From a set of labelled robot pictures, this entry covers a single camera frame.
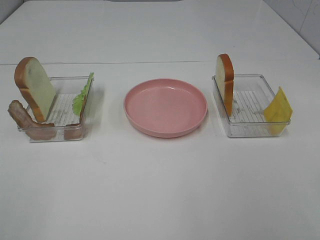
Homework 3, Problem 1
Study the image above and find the curved bacon strip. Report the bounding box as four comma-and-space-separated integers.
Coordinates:
8, 100, 56, 141

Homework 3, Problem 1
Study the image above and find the bread slice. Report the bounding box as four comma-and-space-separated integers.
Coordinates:
215, 53, 234, 117
14, 57, 56, 123

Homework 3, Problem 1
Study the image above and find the green lettuce leaf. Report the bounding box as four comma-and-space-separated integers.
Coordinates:
72, 72, 94, 116

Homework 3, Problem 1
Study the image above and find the clear plastic container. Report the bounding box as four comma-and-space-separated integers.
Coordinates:
212, 74, 291, 138
17, 76, 94, 142

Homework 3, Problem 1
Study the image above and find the pink round plate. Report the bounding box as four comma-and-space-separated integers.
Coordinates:
123, 78, 208, 138

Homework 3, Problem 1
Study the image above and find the clear left plastic container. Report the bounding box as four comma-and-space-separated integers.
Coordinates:
17, 76, 94, 142

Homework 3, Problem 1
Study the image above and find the yellow cheese slice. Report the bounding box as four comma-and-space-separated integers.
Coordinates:
263, 87, 293, 136

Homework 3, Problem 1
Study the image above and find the clear right plastic container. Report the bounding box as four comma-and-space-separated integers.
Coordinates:
212, 74, 291, 138

